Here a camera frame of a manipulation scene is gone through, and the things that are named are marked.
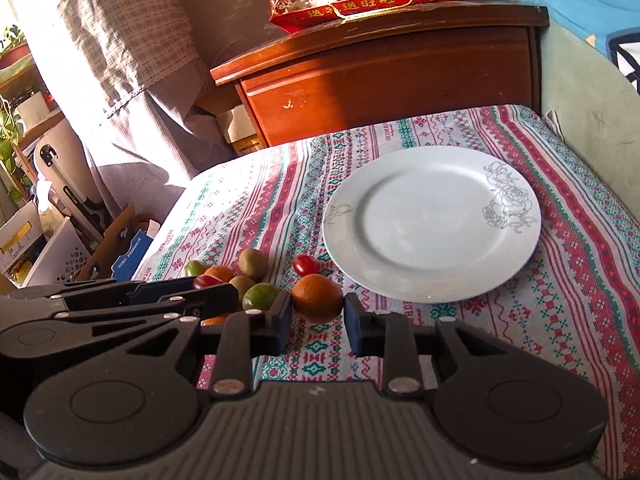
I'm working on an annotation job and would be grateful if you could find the red cherry tomato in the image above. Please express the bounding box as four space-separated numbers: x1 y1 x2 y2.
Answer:
292 255 320 278
193 274 224 289

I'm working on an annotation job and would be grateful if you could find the green tomato small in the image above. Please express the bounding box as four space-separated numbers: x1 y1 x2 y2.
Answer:
183 260 207 278

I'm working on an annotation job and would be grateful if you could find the orange tangerine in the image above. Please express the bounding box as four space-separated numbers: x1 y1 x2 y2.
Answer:
291 274 343 324
204 266 235 283
201 313 229 326

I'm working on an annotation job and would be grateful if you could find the brown kiwi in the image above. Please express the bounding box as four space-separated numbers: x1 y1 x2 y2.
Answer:
238 248 268 282
229 274 255 301

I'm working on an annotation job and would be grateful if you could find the green lime large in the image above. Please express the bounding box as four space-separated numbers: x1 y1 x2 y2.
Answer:
242 283 280 312

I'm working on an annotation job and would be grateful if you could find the white plastic basket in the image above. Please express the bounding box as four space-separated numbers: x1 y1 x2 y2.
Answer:
23 219 90 287

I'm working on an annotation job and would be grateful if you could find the blue small box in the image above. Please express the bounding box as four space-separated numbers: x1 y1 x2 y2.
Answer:
112 230 153 282

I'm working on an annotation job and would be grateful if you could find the white folding stool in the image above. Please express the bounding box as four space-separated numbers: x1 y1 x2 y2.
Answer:
34 119 112 242

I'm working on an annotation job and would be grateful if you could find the striped patterned tablecloth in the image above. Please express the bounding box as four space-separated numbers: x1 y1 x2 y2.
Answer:
134 105 639 479

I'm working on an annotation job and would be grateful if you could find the white floral ceramic plate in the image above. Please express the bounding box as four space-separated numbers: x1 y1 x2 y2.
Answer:
322 146 542 304

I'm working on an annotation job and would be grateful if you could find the green potted plant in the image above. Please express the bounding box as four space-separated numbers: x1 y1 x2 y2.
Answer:
1 25 30 200

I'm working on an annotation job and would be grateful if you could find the cardboard box beside nightstand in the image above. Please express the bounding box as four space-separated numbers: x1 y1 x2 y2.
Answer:
216 105 265 156

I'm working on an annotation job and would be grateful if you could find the checked beige curtain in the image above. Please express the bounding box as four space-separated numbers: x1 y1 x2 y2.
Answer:
10 0 234 220

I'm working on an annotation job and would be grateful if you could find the green grey sofa cushion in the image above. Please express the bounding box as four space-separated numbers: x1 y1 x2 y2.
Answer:
540 22 639 216

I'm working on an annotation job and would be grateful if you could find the brown wooden nightstand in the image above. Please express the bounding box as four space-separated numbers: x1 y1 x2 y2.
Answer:
210 0 549 146

